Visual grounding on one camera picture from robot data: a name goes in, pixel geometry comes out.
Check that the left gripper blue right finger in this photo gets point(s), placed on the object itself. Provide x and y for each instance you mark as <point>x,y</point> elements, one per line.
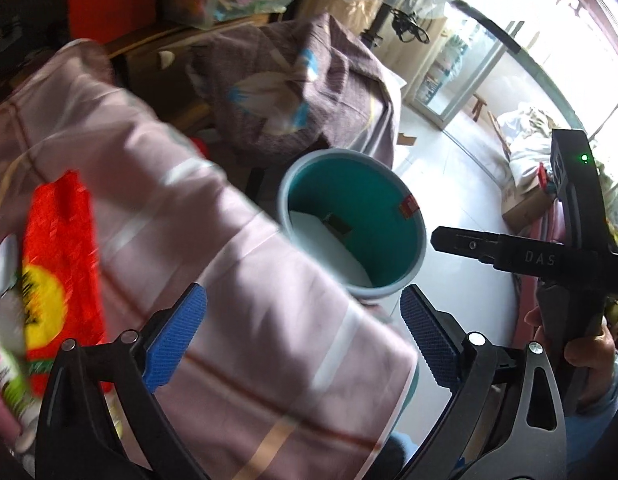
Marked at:
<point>434,336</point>

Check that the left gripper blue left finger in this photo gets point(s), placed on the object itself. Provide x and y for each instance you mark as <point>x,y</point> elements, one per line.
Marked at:
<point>168,333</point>

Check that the red plastic bag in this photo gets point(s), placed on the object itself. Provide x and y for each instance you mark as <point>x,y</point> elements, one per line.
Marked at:
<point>60,290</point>

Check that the white paper towel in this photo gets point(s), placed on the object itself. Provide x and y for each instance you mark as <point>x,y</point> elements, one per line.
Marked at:
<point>312,236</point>

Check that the green lid supplement bottle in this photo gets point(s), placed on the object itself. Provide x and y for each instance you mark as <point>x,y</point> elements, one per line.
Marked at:
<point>19,408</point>

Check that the teal trash bin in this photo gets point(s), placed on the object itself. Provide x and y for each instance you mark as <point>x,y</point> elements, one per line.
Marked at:
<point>367,207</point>

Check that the right hand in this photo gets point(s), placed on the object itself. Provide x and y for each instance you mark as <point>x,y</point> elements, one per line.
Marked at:
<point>595,355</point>

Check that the small cardboard box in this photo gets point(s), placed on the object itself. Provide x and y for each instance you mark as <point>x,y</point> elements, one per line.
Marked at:
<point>523,205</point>

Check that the pink plaid tablecloth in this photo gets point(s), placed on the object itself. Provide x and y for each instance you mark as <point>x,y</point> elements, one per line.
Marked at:
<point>288,377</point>

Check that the wooden stool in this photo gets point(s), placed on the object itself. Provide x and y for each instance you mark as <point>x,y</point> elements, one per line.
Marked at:
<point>479,106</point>

